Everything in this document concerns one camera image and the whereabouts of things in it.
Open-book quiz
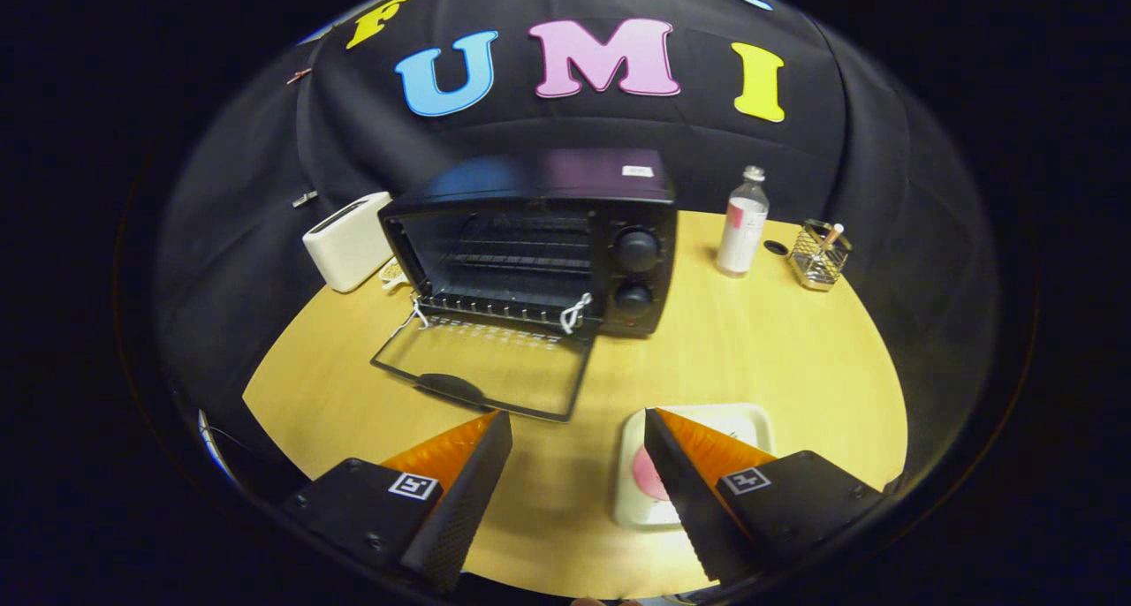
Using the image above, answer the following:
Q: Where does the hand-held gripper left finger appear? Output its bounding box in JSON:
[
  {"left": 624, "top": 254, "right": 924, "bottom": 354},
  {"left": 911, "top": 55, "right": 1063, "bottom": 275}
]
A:
[{"left": 281, "top": 409, "right": 513, "bottom": 594}]

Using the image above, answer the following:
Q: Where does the metal wire basket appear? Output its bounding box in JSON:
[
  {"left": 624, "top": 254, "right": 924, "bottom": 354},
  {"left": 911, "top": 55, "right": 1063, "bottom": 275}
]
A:
[{"left": 788, "top": 218, "right": 854, "bottom": 292}]

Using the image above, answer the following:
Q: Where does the black toaster oven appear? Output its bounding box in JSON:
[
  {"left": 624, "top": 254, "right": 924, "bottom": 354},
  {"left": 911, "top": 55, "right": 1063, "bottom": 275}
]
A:
[{"left": 369, "top": 149, "right": 679, "bottom": 423}]

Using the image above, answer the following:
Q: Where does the pink meat slice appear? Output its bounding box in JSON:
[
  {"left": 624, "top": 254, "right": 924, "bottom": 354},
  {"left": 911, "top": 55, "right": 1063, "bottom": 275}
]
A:
[{"left": 631, "top": 447, "right": 672, "bottom": 503}]

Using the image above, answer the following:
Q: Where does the white string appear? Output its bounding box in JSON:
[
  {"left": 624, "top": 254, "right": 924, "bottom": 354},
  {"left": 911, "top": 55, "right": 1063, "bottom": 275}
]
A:
[
  {"left": 389, "top": 295, "right": 430, "bottom": 337},
  {"left": 560, "top": 292, "right": 595, "bottom": 335}
]

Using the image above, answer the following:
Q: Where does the clear plastic bottle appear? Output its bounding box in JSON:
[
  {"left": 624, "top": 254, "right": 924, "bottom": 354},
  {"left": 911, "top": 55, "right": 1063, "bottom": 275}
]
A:
[{"left": 716, "top": 165, "right": 770, "bottom": 278}]

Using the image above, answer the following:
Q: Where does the cream square tray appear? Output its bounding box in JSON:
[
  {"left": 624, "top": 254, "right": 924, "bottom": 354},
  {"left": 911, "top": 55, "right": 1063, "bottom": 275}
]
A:
[{"left": 612, "top": 403, "right": 775, "bottom": 529}]

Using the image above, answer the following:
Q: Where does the white bread toaster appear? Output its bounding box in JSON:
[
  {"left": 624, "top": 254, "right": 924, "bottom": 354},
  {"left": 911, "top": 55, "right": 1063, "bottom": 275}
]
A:
[{"left": 302, "top": 191, "right": 396, "bottom": 293}]

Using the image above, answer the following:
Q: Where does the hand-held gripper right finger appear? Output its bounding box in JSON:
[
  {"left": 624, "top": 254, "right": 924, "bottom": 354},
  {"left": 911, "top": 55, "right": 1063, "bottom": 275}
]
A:
[{"left": 643, "top": 407, "right": 884, "bottom": 587}]

